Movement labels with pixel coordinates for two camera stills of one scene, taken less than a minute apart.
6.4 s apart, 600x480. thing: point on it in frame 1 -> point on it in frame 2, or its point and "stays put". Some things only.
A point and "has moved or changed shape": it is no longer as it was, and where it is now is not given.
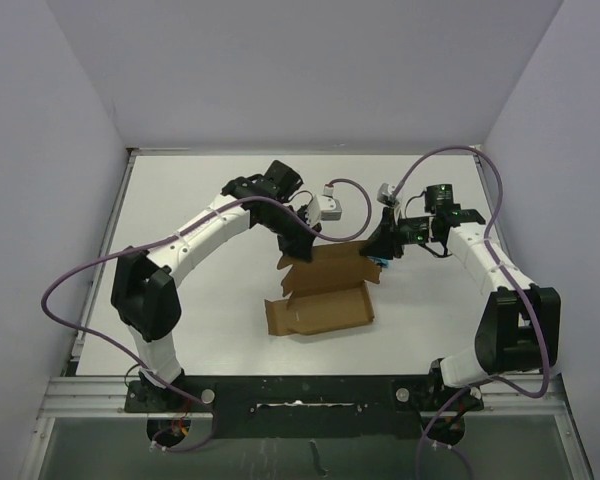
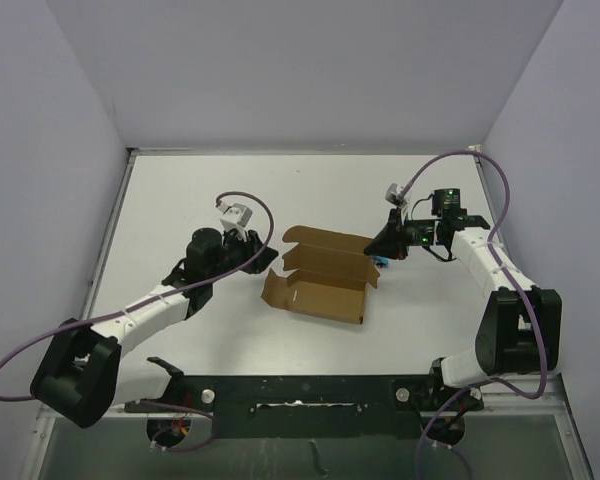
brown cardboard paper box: (330, 291) has moved or changed shape
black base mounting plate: (368, 407) stays put
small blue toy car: (380, 261) stays put
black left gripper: (299, 246) -> (251, 247)
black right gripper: (382, 242) stays put
